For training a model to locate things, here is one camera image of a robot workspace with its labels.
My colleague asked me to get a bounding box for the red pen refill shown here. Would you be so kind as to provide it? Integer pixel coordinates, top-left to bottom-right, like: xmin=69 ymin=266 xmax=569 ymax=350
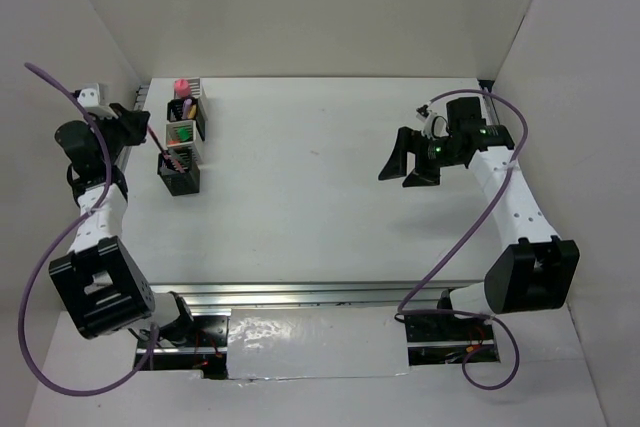
xmin=147 ymin=126 xmax=184 ymax=173

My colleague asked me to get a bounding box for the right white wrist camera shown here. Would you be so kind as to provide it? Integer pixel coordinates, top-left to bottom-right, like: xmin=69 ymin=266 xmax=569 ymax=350
xmin=416 ymin=104 xmax=449 ymax=140

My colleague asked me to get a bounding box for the aluminium right rail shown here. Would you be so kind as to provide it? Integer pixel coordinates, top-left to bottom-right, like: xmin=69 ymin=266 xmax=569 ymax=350
xmin=478 ymin=79 xmax=502 ymax=125

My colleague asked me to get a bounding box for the near black slotted container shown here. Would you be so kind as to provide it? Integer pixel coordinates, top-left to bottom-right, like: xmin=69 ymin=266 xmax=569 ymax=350
xmin=156 ymin=148 xmax=200 ymax=196

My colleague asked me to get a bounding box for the green capped black highlighter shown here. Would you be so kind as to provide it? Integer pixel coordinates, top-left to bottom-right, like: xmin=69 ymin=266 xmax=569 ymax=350
xmin=175 ymin=127 xmax=192 ymax=143

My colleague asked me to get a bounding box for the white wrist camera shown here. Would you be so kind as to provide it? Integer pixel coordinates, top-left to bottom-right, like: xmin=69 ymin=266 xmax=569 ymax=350
xmin=74 ymin=83 xmax=114 ymax=117
xmin=416 ymin=104 xmax=449 ymax=140

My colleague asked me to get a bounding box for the black slotted container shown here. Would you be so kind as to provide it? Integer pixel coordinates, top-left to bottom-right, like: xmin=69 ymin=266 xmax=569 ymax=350
xmin=166 ymin=96 xmax=209 ymax=140
xmin=156 ymin=148 xmax=200 ymax=196

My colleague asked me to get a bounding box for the near white slotted container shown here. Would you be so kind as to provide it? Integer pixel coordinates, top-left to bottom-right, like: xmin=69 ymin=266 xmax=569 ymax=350
xmin=165 ymin=120 xmax=203 ymax=163

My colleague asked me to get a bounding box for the white slotted container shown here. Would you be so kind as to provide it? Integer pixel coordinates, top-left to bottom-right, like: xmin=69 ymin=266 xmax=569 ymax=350
xmin=185 ymin=78 xmax=207 ymax=103
xmin=165 ymin=120 xmax=203 ymax=163

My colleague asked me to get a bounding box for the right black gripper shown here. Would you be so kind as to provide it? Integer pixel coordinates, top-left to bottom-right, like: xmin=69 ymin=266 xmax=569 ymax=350
xmin=378 ymin=125 xmax=463 ymax=187

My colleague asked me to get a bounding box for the far black slotted container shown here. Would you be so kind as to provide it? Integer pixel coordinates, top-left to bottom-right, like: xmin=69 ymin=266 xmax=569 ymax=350
xmin=166 ymin=96 xmax=209 ymax=140

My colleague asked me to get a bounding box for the pink glue stick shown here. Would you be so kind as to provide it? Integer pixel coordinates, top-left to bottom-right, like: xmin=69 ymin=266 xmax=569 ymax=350
xmin=173 ymin=78 xmax=191 ymax=98

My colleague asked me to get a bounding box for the aluminium rail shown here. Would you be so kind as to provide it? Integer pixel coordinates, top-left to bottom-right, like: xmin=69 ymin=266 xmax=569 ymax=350
xmin=144 ymin=280 xmax=501 ymax=309
xmin=478 ymin=79 xmax=502 ymax=125

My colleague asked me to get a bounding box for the aluminium front rail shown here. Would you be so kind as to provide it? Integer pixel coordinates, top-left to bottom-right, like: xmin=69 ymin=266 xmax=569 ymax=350
xmin=144 ymin=280 xmax=501 ymax=309

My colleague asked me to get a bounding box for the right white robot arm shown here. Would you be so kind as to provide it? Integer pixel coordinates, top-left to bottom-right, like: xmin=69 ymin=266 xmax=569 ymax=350
xmin=378 ymin=89 xmax=580 ymax=339

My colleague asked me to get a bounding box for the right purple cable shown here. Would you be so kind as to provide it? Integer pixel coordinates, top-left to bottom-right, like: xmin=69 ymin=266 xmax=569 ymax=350
xmin=397 ymin=90 xmax=530 ymax=392

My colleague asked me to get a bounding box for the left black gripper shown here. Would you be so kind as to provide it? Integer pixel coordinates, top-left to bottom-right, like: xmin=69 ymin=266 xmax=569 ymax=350
xmin=85 ymin=103 xmax=150 ymax=167

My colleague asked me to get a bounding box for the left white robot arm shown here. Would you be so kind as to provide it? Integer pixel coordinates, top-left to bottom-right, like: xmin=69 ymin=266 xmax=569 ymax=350
xmin=48 ymin=103 xmax=198 ymax=346

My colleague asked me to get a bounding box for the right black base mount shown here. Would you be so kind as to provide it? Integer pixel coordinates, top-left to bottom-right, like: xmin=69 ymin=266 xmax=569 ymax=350
xmin=394 ymin=314 xmax=499 ymax=366

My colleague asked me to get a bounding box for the white foil cover plate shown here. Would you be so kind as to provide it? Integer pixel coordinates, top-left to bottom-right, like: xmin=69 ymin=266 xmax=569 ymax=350
xmin=227 ymin=307 xmax=409 ymax=380

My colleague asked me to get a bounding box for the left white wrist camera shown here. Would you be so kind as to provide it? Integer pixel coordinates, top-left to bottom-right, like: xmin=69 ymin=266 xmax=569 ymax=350
xmin=74 ymin=83 xmax=114 ymax=117

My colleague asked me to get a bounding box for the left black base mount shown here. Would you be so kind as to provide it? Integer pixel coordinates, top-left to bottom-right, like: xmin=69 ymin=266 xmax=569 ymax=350
xmin=143 ymin=315 xmax=229 ymax=380

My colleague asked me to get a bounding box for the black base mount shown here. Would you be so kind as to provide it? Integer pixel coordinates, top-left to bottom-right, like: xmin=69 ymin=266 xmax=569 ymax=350
xmin=143 ymin=315 xmax=229 ymax=380
xmin=394 ymin=314 xmax=499 ymax=366

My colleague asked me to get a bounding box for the far white slotted container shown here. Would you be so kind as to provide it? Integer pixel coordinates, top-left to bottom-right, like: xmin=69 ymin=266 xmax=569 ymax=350
xmin=185 ymin=78 xmax=207 ymax=103

